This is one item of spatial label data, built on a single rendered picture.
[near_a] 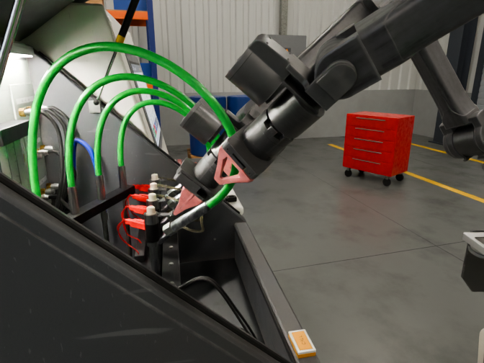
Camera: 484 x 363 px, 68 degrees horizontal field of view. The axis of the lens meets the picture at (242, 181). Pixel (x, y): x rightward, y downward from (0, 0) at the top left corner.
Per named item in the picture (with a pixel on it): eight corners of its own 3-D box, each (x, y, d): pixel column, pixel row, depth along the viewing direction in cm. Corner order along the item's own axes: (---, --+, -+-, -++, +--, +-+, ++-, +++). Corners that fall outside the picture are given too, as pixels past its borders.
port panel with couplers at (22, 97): (49, 220, 85) (26, 84, 76) (33, 221, 84) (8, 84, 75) (63, 202, 97) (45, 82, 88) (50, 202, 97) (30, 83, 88)
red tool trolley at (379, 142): (341, 176, 499) (346, 113, 474) (359, 171, 528) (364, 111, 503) (389, 188, 449) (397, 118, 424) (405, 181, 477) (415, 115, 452)
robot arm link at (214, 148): (253, 147, 63) (255, 139, 69) (223, 122, 62) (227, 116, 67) (229, 175, 66) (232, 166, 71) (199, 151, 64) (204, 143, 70)
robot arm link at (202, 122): (274, 109, 65) (259, 121, 73) (225, 66, 62) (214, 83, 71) (236, 161, 62) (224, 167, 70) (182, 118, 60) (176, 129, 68)
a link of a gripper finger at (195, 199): (159, 192, 74) (186, 159, 72) (187, 212, 76) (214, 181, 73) (150, 206, 68) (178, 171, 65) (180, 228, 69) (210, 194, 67)
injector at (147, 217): (175, 306, 77) (169, 214, 71) (150, 309, 76) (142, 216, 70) (174, 298, 79) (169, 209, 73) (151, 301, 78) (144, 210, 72)
